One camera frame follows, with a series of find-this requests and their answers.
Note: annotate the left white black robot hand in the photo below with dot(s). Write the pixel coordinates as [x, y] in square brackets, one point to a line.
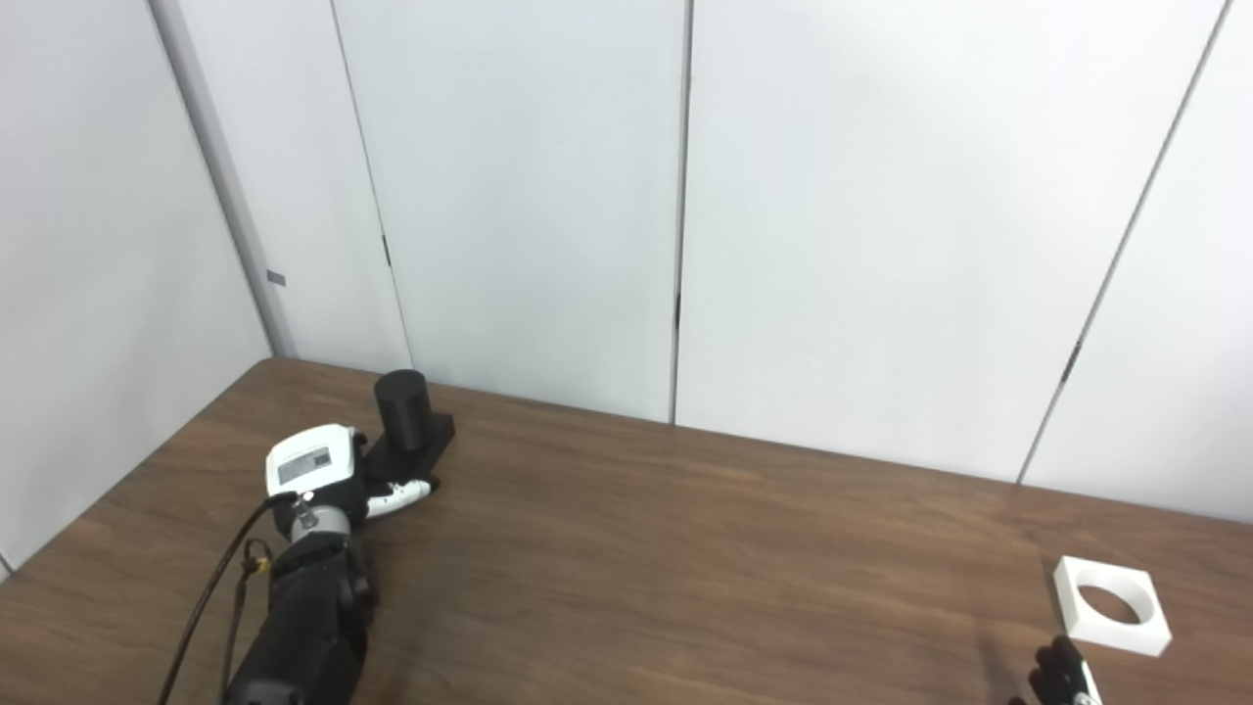
[308, 465]

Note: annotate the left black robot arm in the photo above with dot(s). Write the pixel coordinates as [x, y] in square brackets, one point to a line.
[308, 617]

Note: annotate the white square piece with hole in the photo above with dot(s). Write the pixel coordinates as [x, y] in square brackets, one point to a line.
[1072, 597]

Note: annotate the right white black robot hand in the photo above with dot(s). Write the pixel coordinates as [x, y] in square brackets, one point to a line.
[1062, 676]

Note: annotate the black cylindrical peg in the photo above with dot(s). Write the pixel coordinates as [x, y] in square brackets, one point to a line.
[403, 416]

